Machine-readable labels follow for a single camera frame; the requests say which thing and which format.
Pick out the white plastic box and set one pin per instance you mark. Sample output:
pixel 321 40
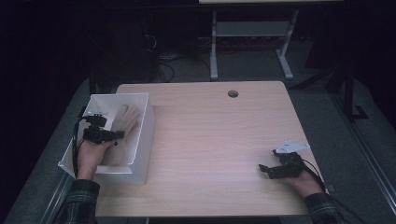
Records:
pixel 140 149

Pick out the person's right hand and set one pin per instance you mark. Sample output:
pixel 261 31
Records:
pixel 306 183

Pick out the dark metal stand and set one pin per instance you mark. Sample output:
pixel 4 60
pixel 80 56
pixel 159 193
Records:
pixel 348 93

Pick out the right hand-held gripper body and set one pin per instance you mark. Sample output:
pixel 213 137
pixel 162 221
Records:
pixel 291 161

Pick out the person's left hand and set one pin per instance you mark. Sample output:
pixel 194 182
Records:
pixel 90 155

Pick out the beige glove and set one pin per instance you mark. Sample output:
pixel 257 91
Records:
pixel 124 124

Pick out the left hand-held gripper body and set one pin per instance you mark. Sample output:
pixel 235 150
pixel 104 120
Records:
pixel 95 130

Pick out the grey metal table frame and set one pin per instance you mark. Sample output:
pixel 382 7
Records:
pixel 249 29

